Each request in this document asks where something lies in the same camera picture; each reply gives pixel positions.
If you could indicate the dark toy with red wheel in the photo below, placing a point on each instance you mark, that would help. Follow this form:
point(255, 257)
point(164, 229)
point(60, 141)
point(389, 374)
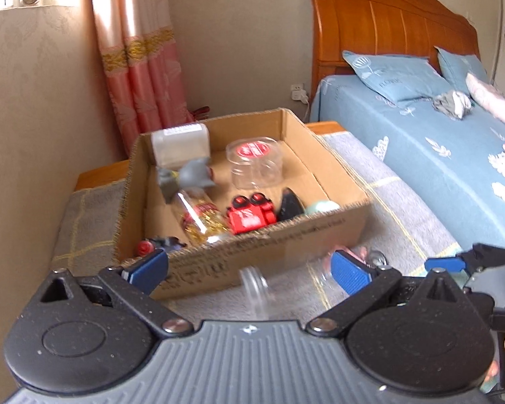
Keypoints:
point(143, 247)

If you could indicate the white bottle green label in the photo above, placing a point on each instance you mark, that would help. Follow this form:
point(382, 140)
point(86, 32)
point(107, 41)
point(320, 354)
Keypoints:
point(179, 147)

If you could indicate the small pink glass jar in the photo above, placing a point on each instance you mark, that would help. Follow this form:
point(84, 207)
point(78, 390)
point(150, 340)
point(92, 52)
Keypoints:
point(360, 256)

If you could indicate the blue printed bed sheet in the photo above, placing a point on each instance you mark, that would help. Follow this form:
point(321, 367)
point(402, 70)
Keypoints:
point(404, 143)

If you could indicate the wooden headboard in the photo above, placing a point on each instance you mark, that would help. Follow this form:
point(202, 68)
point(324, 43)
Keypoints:
point(383, 17)

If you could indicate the grey crumpled cloth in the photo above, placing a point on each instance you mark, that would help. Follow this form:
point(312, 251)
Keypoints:
point(452, 103)

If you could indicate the gold glitter bottle silver cap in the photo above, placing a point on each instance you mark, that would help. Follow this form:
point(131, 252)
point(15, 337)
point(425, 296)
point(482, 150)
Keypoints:
point(202, 219)

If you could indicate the brown cardboard box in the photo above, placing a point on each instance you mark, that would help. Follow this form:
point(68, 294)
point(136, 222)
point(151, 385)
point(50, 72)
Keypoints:
point(202, 269)

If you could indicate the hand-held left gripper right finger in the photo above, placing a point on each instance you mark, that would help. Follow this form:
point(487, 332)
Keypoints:
point(349, 272)

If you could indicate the pink bolster pillow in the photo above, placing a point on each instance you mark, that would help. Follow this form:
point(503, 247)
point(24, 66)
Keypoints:
point(496, 101)

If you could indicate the pink curtain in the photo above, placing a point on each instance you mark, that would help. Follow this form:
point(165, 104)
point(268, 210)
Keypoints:
point(151, 71)

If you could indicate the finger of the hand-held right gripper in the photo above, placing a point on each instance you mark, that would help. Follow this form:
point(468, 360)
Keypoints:
point(446, 264)

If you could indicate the small blue pillow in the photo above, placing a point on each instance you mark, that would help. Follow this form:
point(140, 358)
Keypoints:
point(458, 67)

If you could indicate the red toy train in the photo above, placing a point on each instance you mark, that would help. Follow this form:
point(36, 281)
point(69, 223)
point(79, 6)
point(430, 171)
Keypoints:
point(248, 219)

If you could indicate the white wall conduit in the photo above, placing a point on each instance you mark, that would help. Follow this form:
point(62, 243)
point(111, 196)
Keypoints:
point(497, 29)

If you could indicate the large blue pillow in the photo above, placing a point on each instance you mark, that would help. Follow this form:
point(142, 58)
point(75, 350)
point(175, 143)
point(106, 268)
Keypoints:
point(395, 75)

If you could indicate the grey cat toy figure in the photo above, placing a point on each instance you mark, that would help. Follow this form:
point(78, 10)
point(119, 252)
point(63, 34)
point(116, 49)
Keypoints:
point(191, 174)

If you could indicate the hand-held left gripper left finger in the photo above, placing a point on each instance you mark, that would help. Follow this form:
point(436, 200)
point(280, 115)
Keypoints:
point(149, 267)

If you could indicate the clear jar with red lid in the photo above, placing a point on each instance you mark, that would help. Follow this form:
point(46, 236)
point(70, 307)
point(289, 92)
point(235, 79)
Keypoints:
point(252, 149)

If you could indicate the dark red object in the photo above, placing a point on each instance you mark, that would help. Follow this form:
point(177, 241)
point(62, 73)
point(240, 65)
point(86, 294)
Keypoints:
point(200, 112)

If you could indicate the white wall socket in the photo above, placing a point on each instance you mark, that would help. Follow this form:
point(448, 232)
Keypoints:
point(296, 91)

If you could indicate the black toy iron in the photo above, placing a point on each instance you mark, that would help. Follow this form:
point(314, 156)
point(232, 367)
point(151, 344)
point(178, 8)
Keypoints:
point(288, 208)

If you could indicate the clear plastic jar white rim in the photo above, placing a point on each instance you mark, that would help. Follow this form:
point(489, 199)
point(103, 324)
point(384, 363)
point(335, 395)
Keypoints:
point(254, 284)

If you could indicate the mint green soap case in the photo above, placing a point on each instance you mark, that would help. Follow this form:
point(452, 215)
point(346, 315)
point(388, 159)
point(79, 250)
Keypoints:
point(322, 207)

